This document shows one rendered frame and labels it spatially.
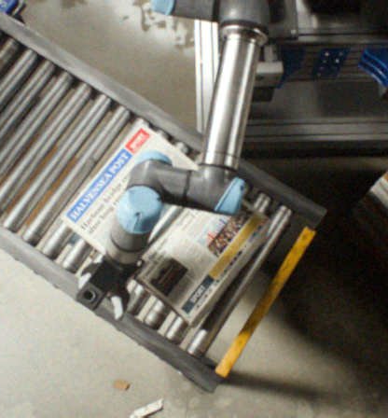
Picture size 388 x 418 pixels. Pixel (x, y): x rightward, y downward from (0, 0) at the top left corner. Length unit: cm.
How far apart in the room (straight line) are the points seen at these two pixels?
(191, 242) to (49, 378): 121
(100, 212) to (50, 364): 113
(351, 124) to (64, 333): 135
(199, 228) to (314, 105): 115
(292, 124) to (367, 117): 29
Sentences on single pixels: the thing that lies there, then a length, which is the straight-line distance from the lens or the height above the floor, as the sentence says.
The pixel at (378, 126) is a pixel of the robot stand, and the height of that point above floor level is 23.
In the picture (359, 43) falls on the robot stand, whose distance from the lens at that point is 188.
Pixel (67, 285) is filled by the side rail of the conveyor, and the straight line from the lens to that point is 152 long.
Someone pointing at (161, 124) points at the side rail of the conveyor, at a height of 80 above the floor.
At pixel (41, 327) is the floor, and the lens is 236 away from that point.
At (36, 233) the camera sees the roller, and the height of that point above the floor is 80.
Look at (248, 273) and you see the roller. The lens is 150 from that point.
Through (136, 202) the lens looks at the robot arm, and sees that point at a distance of 102.
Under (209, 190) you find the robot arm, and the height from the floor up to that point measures 123.
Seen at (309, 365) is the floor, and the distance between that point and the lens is 231.
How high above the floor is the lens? 227
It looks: 75 degrees down
